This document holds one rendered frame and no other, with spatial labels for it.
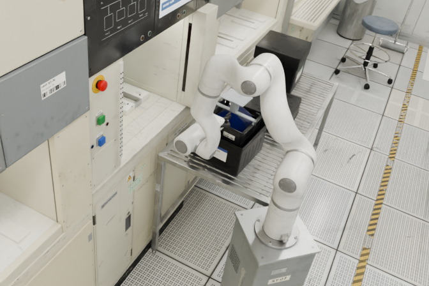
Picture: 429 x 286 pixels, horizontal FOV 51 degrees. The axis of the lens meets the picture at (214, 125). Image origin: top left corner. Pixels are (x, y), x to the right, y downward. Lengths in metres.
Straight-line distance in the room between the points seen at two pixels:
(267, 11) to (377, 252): 1.89
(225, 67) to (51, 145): 0.63
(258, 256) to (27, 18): 1.21
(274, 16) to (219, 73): 2.05
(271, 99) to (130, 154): 0.75
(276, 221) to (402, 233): 1.63
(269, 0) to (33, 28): 2.50
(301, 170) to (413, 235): 1.86
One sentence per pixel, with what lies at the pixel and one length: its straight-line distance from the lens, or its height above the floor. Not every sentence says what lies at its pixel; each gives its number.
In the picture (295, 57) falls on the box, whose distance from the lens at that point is 2.73.
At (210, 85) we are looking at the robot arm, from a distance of 1.62.
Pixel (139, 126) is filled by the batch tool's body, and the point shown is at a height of 0.87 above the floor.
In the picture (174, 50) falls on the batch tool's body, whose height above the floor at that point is 1.16.
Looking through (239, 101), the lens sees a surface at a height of 1.08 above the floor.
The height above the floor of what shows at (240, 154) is 0.90.
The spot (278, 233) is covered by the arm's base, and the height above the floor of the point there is 0.81.
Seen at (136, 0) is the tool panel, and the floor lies 1.59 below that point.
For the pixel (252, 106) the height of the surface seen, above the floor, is 0.86.
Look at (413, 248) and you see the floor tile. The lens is 3.31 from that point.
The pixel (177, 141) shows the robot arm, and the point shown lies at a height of 1.08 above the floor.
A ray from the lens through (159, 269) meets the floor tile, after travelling 2.71.
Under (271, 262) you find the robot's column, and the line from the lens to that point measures 1.87.
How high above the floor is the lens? 2.21
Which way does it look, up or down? 36 degrees down
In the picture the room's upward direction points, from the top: 9 degrees clockwise
